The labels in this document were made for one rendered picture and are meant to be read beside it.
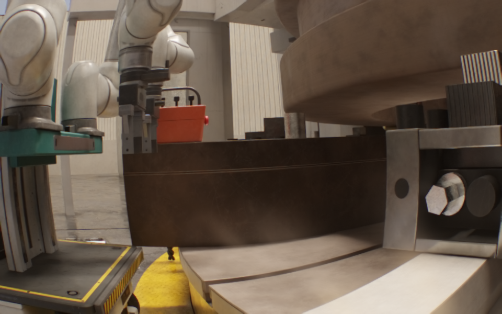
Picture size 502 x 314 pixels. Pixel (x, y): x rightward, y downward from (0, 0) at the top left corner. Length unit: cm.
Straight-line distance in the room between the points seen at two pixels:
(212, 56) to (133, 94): 411
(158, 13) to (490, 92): 66
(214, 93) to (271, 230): 349
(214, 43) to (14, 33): 448
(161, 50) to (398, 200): 84
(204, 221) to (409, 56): 94
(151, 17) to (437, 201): 64
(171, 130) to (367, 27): 79
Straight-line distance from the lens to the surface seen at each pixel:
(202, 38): 500
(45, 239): 137
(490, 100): 69
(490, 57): 82
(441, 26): 106
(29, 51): 70
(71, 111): 135
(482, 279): 61
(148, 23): 83
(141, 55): 96
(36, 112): 92
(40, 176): 133
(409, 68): 113
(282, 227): 158
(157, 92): 123
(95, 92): 139
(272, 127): 267
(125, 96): 92
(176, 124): 151
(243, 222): 155
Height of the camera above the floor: 65
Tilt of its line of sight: level
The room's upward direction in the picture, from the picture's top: 3 degrees counter-clockwise
